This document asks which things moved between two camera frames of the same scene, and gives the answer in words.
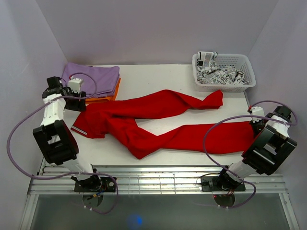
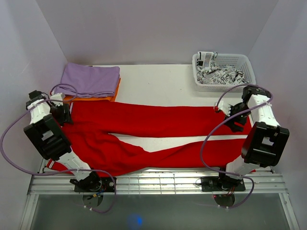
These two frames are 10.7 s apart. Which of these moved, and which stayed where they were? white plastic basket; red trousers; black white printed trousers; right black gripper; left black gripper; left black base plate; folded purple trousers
Moved: left black gripper; right black gripper; red trousers
Stayed: white plastic basket; folded purple trousers; left black base plate; black white printed trousers
